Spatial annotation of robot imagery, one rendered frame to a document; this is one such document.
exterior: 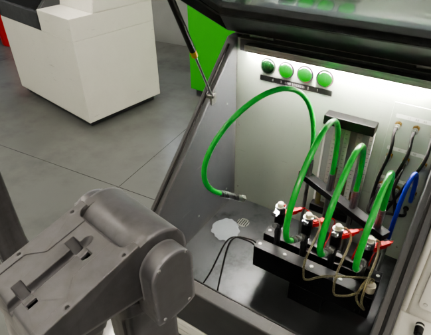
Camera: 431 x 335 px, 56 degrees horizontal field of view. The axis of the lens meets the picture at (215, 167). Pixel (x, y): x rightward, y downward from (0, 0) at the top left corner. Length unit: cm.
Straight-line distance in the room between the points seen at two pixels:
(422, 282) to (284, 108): 62
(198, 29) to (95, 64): 103
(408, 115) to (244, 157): 58
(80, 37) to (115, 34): 34
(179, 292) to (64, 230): 10
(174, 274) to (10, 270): 12
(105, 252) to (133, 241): 2
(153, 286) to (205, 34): 374
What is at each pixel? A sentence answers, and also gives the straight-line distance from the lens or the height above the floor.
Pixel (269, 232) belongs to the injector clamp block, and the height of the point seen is 98.
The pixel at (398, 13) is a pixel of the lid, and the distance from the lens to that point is 84.
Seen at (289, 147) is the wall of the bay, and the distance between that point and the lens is 135.
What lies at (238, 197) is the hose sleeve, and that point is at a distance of 109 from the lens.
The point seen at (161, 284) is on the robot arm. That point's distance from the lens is 31.
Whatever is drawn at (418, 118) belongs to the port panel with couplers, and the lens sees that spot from 118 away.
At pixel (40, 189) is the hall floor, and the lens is 324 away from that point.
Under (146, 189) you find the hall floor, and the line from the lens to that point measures 301.
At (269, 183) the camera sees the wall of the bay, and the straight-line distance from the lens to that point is 147.
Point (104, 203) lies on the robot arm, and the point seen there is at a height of 163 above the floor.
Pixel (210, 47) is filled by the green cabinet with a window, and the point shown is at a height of 56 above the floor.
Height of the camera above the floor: 183
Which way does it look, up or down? 35 degrees down
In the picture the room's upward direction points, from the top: 1 degrees counter-clockwise
